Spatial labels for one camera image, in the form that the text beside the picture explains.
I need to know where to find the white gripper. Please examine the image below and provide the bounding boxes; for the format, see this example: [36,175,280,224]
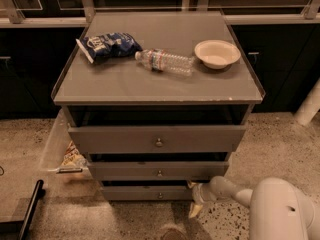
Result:
[187,181,217,218]

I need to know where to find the grey bottom drawer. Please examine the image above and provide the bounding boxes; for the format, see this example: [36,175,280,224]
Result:
[101,186,192,201]

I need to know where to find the grey drawer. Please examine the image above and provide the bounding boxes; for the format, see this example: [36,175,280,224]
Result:
[69,125,246,154]
[88,161,229,181]
[101,186,192,201]

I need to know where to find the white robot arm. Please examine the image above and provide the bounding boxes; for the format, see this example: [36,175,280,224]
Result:
[188,176,320,240]

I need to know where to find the grey middle drawer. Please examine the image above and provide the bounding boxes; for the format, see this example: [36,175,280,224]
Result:
[88,161,229,181]

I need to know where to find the grey top drawer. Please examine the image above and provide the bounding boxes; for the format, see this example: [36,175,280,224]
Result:
[69,125,246,154]

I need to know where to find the grey drawer cabinet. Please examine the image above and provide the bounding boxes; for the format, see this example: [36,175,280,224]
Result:
[50,11,266,203]

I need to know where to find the snack bags in bin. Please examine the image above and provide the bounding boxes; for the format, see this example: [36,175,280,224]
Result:
[61,141,87,167]

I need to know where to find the clear plastic storage bin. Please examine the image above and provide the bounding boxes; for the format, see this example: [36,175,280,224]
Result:
[39,110,92,182]

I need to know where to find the clear plastic water bottle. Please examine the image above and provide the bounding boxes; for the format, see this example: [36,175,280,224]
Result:
[135,49,194,77]

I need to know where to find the white bowl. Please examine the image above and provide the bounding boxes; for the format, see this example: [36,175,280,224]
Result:
[194,40,241,69]

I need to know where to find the black bar object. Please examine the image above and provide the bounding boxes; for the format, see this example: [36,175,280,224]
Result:
[18,179,46,240]

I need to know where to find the blue chip bag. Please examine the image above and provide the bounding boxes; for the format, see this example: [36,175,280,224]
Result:
[76,32,142,63]

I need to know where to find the white post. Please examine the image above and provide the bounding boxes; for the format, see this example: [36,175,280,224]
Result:
[294,78,320,126]

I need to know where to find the dark wall cabinets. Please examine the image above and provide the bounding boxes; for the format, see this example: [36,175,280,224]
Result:
[0,24,320,119]

